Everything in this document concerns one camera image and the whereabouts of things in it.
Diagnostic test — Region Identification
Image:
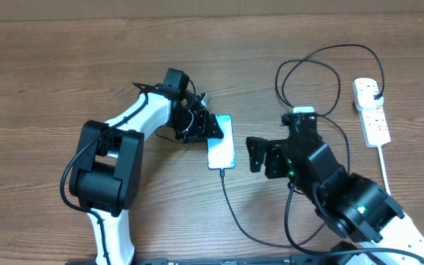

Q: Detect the blue screen smartphone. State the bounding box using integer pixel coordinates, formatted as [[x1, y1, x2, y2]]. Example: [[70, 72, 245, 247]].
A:
[[207, 115, 236, 169]]

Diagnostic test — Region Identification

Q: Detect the black charging cable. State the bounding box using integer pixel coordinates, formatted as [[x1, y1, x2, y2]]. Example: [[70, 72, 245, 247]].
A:
[[219, 43, 386, 248]]

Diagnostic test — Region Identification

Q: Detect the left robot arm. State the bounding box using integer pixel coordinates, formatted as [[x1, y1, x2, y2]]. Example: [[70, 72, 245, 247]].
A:
[[60, 68, 225, 264]]

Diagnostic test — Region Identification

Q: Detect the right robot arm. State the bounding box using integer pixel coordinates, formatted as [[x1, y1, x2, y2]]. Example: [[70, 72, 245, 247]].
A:
[[246, 112, 424, 264]]

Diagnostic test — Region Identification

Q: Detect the white charger adapter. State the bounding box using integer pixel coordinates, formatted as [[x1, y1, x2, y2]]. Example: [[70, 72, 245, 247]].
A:
[[355, 91, 384, 111]]

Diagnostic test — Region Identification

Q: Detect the white power strip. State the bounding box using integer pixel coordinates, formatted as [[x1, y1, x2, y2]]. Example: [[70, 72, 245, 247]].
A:
[[352, 77, 392, 149]]

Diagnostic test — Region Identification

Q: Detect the white power strip cord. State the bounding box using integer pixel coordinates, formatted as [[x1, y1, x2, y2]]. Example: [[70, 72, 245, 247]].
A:
[[376, 145, 392, 196]]

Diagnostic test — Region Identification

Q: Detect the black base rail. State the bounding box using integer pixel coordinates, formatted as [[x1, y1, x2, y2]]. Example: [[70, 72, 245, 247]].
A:
[[130, 254, 335, 265]]

